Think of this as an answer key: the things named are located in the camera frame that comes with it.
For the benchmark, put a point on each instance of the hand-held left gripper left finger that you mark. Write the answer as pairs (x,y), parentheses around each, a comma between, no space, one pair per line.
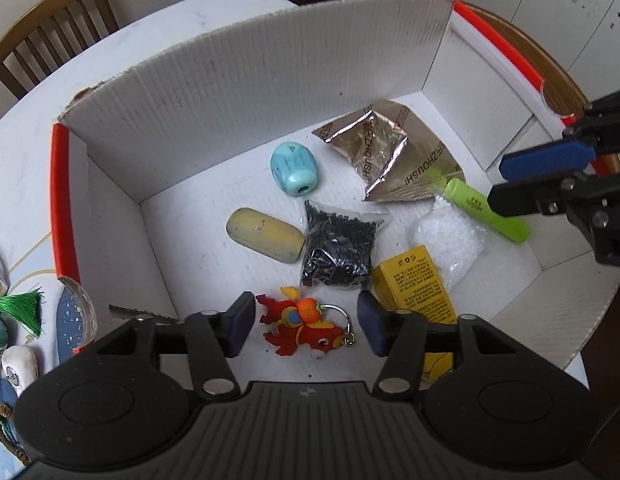
(240,325)

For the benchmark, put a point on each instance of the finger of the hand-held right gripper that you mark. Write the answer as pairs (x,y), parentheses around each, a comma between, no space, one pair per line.
(540,157)
(515,197)

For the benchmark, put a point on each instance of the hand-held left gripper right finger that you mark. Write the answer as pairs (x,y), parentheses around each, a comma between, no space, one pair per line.
(370,325)

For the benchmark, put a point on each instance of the green highlighter pen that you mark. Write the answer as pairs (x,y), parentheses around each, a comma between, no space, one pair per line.
(485,210)

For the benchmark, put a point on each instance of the yellow cardboard box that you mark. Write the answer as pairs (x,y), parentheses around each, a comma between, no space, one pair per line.
(415,285)

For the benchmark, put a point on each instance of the bag of white beads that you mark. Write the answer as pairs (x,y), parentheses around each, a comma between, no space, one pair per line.
(452,240)

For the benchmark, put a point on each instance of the bag of black beads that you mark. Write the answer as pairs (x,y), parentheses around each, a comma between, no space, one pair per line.
(340,247)

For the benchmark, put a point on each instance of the yellow capsule-shaped case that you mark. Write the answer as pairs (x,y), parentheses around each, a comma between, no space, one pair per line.
(262,235)

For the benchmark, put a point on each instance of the silver foil bag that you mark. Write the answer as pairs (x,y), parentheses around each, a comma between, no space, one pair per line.
(390,150)

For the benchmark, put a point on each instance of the teal egg-shaped pencil sharpener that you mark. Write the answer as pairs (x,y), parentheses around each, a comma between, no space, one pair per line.
(292,167)

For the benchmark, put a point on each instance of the red and white cardboard box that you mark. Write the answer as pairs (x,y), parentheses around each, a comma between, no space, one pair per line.
(240,110)

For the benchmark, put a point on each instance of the grey serrated strip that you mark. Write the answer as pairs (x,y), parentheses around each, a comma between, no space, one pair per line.
(135,313)

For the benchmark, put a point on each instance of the white cabinet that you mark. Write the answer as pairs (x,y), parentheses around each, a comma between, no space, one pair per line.
(565,10)

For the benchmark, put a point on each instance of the blue round dish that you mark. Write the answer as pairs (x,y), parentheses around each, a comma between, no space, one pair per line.
(72,315)

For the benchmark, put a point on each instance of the green tassel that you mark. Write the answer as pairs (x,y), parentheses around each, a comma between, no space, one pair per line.
(17,310)

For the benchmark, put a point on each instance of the wooden chair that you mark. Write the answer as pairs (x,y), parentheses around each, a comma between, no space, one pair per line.
(50,35)

